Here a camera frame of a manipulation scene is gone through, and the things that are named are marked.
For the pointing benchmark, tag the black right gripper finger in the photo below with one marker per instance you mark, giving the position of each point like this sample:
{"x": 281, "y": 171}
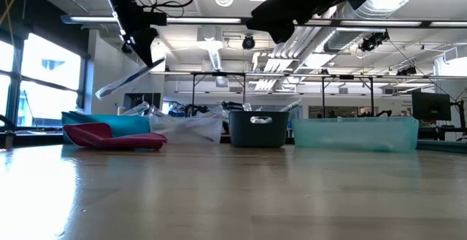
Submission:
{"x": 273, "y": 23}

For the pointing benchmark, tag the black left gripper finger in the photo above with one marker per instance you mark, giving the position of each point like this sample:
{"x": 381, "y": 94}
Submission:
{"x": 146, "y": 46}

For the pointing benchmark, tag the blue toothbrush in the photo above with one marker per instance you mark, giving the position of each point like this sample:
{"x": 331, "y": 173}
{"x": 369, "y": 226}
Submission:
{"x": 140, "y": 109}
{"x": 124, "y": 81}

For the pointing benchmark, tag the black background robot arm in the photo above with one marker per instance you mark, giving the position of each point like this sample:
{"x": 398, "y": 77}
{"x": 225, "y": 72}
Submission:
{"x": 193, "y": 109}
{"x": 379, "y": 114}

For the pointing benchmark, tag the black computer monitor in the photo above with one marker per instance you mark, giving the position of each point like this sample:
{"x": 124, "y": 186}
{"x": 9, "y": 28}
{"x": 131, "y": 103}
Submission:
{"x": 146, "y": 99}
{"x": 431, "y": 105}

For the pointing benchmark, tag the ceiling light strip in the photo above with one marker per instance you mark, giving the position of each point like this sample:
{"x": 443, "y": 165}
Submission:
{"x": 204, "y": 20}
{"x": 401, "y": 23}

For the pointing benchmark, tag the yellow cup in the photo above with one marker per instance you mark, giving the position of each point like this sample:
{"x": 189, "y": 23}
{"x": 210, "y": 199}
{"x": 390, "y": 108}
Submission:
{"x": 121, "y": 111}

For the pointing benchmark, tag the black ceiling spotlight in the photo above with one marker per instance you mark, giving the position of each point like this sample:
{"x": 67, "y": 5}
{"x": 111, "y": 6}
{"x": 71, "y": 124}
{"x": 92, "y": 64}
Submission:
{"x": 406, "y": 71}
{"x": 372, "y": 41}

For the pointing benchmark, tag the blue plastic bin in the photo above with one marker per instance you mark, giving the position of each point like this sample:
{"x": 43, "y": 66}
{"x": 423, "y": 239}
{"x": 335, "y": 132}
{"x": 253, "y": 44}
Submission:
{"x": 124, "y": 123}

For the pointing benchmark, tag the white translucent bin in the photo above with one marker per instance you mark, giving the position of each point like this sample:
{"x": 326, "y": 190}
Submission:
{"x": 182, "y": 130}

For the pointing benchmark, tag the magenta plastic bin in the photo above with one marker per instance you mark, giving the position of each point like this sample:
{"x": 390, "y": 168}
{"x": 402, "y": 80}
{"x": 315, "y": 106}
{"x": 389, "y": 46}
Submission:
{"x": 109, "y": 141}

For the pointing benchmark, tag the dark teal plastic bin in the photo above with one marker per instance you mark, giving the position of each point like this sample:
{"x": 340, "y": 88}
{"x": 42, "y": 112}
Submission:
{"x": 255, "y": 134}

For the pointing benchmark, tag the light green translucent bin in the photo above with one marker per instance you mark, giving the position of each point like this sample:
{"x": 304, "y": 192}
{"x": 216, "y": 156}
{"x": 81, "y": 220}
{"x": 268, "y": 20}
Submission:
{"x": 354, "y": 134}

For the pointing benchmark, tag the black round wall fixture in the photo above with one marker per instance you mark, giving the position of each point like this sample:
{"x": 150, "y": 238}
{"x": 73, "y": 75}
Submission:
{"x": 126, "y": 48}

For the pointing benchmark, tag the black overhead camera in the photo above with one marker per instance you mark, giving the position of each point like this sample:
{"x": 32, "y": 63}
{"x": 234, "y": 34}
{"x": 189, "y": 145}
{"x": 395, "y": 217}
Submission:
{"x": 249, "y": 42}

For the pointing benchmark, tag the white ceiling duct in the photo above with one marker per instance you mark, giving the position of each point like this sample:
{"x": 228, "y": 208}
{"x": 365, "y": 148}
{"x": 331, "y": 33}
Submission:
{"x": 211, "y": 39}

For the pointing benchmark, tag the large window black frame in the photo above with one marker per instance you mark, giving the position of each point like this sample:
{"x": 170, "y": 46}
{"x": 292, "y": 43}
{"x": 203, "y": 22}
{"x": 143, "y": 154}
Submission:
{"x": 47, "y": 79}

